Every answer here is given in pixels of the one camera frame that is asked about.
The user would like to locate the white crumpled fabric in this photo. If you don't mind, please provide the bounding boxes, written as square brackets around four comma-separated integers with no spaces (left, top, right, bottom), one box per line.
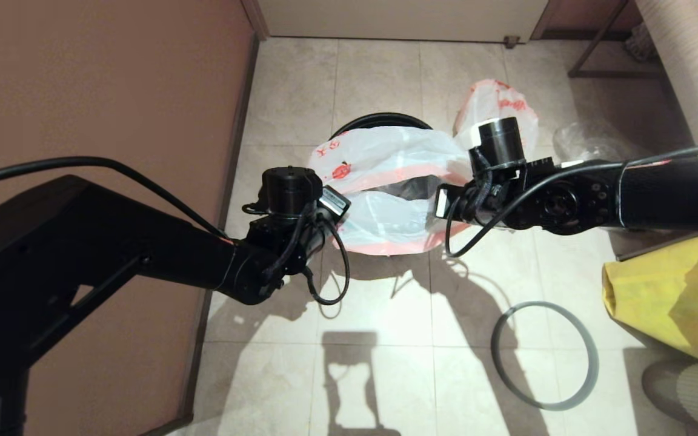
[625,21,656,59]

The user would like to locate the beige striped upholstered sofa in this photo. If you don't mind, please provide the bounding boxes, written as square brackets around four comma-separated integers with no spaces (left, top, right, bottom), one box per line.
[634,0,698,146]

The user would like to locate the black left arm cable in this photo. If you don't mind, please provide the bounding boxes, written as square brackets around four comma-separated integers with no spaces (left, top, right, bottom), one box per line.
[0,156,351,306]

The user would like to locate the black round trash bin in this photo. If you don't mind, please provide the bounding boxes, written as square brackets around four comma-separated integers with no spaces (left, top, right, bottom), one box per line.
[330,112,434,200]

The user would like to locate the brown cabinet side panel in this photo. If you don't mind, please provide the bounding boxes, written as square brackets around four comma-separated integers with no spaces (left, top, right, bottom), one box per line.
[0,0,262,436]

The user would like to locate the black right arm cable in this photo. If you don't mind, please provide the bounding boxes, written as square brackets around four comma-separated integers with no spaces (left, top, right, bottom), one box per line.
[444,140,698,258]

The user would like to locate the brown metal table frame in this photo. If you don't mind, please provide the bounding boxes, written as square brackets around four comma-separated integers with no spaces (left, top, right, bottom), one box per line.
[567,0,662,78]

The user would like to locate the clear plastic bag dark contents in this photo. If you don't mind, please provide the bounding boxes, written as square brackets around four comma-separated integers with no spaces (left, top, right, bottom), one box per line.
[554,121,634,163]

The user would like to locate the yellow fabric bag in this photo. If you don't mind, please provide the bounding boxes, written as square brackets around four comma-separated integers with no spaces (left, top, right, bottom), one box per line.
[602,233,698,366]

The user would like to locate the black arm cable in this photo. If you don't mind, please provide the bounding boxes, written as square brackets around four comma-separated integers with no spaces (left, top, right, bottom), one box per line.
[0,156,351,306]
[444,140,698,258]

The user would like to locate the grey bin ring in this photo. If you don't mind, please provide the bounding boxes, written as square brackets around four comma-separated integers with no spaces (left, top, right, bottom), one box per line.
[490,301,599,411]

